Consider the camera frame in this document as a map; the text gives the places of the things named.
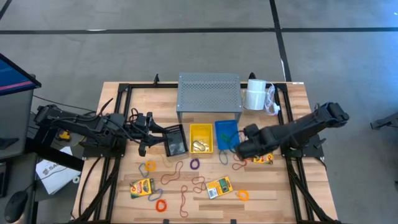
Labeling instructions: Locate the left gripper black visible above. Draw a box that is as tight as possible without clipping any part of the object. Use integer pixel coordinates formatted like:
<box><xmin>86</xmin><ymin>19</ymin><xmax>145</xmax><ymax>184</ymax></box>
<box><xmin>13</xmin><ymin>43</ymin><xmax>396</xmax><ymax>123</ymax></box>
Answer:
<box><xmin>130</xmin><ymin>112</ymin><xmax>174</xmax><ymax>157</ymax></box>

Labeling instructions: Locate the red rubber band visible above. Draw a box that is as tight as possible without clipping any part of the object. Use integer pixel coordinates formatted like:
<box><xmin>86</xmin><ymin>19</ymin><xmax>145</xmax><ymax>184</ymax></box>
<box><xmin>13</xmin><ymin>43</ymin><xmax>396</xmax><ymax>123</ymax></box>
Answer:
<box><xmin>179</xmin><ymin>185</ymin><xmax>189</xmax><ymax>218</ymax></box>
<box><xmin>192</xmin><ymin>176</ymin><xmax>207</xmax><ymax>194</ymax></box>
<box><xmin>160</xmin><ymin>161</ymin><xmax>184</xmax><ymax>185</ymax></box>
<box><xmin>231</xmin><ymin>154</ymin><xmax>248</xmax><ymax>171</ymax></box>

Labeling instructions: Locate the yellow green crayon box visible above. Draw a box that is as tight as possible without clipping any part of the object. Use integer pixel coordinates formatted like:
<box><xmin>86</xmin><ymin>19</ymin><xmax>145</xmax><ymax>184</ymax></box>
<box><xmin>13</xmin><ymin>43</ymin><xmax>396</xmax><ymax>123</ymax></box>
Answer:
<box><xmin>252</xmin><ymin>152</ymin><xmax>274</xmax><ymax>165</ymax></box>
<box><xmin>129</xmin><ymin>178</ymin><xmax>155</xmax><ymax>200</ymax></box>
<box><xmin>206</xmin><ymin>176</ymin><xmax>234</xmax><ymax>200</ymax></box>

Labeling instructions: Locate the black computer mouse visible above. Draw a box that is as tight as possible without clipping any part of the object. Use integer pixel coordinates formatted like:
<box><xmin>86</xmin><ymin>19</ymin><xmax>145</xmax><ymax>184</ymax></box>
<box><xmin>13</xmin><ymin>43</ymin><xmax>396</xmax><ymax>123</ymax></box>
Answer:
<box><xmin>3</xmin><ymin>190</ymin><xmax>29</xmax><ymax>224</ymax></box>

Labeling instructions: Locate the grey desk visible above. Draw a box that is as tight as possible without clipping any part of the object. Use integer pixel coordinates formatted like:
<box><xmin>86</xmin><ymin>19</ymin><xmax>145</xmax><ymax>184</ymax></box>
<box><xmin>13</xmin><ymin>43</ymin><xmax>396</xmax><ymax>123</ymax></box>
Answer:
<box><xmin>0</xmin><ymin>90</ymin><xmax>38</xmax><ymax>224</ymax></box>

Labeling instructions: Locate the black plastic basket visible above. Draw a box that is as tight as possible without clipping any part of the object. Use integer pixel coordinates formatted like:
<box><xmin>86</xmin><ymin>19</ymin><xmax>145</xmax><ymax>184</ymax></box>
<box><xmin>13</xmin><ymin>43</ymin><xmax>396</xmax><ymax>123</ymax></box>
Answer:
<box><xmin>163</xmin><ymin>124</ymin><xmax>190</xmax><ymax>157</ymax></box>

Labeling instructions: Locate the blue plastic basket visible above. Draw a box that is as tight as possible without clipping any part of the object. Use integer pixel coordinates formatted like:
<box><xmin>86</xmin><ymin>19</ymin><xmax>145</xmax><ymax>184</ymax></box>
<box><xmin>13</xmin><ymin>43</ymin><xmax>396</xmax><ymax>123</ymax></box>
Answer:
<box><xmin>214</xmin><ymin>119</ymin><xmax>240</xmax><ymax>151</ymax></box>

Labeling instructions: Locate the yellow plastic basket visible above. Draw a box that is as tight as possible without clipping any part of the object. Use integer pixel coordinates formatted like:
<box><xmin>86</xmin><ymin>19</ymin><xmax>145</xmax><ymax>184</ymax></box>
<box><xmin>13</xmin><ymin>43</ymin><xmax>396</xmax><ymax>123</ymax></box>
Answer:
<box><xmin>189</xmin><ymin>123</ymin><xmax>215</xmax><ymax>154</ymax></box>

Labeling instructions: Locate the clear plastic wrapper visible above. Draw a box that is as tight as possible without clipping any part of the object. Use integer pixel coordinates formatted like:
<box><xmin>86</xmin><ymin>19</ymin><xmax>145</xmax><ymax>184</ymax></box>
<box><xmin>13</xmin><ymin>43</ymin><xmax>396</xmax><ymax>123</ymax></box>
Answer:
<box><xmin>264</xmin><ymin>83</ymin><xmax>281</xmax><ymax>116</ymax></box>

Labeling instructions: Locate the white plastic roll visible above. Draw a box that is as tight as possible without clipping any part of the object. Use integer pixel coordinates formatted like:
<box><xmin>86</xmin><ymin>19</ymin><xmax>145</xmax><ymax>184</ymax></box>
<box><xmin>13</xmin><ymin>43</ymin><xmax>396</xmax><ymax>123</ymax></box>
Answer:
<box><xmin>243</xmin><ymin>79</ymin><xmax>268</xmax><ymax>111</ymax></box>

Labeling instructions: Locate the grey perforated metal shelf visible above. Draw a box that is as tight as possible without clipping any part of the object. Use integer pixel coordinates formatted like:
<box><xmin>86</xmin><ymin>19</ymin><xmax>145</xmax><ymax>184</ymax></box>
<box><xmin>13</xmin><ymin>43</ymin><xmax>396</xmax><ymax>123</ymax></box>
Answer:
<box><xmin>176</xmin><ymin>73</ymin><xmax>243</xmax><ymax>123</ymax></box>

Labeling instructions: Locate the black support beam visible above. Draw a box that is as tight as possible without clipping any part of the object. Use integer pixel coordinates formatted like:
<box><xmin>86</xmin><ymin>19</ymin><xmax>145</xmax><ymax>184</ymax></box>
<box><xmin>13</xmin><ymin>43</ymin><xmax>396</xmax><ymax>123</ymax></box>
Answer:
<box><xmin>24</xmin><ymin>136</ymin><xmax>85</xmax><ymax>172</ymax></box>

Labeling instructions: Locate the black equipment stand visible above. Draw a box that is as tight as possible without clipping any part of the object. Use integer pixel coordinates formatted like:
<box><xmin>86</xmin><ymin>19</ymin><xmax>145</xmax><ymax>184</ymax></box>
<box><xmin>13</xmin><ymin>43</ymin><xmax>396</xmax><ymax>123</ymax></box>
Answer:
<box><xmin>369</xmin><ymin>112</ymin><xmax>398</xmax><ymax>131</ymax></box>

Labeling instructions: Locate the monitor with blue screen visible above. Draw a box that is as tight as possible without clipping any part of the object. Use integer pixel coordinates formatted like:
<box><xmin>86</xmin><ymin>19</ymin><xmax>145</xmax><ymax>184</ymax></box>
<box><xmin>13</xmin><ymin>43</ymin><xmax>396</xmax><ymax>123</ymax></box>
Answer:
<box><xmin>0</xmin><ymin>52</ymin><xmax>42</xmax><ymax>97</ymax></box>

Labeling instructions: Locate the orange coil keychain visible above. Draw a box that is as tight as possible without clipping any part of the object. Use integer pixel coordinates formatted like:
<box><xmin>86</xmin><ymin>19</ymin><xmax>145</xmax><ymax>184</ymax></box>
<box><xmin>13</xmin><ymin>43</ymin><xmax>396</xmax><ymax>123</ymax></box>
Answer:
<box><xmin>155</xmin><ymin>199</ymin><xmax>168</xmax><ymax>213</ymax></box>

